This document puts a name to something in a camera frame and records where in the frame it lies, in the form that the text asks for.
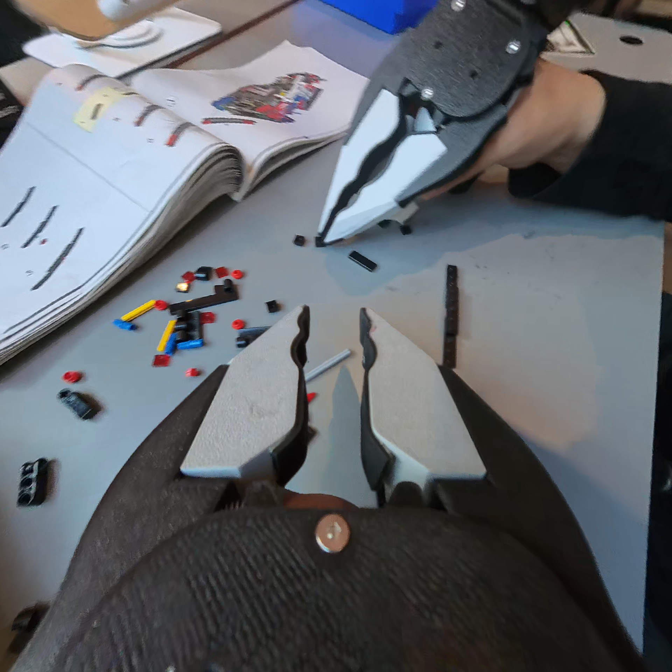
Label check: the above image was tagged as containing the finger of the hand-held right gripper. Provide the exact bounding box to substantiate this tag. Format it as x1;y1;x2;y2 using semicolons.
321;111;448;245
316;88;406;245

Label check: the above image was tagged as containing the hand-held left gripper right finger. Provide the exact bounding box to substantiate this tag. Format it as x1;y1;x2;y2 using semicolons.
359;307;488;507

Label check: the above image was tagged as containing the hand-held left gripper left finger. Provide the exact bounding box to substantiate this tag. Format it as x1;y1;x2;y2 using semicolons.
180;304;310;486

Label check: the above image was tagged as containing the long black studded toy plate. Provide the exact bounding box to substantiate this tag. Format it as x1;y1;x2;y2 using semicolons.
442;264;460;369

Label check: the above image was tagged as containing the person's right forearm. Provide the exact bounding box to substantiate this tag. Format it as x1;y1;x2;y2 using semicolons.
506;71;672;221

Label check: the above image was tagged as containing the grey desk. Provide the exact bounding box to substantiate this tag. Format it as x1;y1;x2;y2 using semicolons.
0;0;665;672

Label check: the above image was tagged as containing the person's right hand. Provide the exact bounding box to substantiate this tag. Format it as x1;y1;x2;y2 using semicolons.
420;59;606;203

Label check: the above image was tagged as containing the grey toy axle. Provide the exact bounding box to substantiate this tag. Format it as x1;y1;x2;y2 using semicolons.
304;349;351;381

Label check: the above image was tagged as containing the blue box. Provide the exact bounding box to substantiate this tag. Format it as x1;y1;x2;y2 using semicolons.
320;0;439;35

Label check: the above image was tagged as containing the black toy hinge piece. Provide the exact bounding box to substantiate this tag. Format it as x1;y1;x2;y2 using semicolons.
173;311;204;347

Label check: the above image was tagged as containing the black rounded toy connector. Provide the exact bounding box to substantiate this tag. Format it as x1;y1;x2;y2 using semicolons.
57;387;103;422

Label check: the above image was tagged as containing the grey table with round hole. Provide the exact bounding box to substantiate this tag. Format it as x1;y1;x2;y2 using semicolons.
546;13;672;85

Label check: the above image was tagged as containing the white flat stand base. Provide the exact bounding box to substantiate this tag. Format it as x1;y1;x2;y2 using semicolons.
23;5;224;79

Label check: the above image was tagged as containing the black double-hole toy connector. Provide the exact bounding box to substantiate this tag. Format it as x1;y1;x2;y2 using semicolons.
16;457;54;508

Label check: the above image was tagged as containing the person's black hoodie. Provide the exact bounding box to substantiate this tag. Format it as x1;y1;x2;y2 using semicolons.
643;220;672;672

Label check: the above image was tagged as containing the open instruction booklet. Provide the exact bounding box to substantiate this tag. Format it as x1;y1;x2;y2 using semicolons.
0;41;371;365

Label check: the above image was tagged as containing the curved wooden board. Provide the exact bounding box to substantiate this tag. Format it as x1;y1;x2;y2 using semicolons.
13;0;182;42

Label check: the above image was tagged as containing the white stand post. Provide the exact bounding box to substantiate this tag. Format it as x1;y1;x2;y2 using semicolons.
97;0;145;19

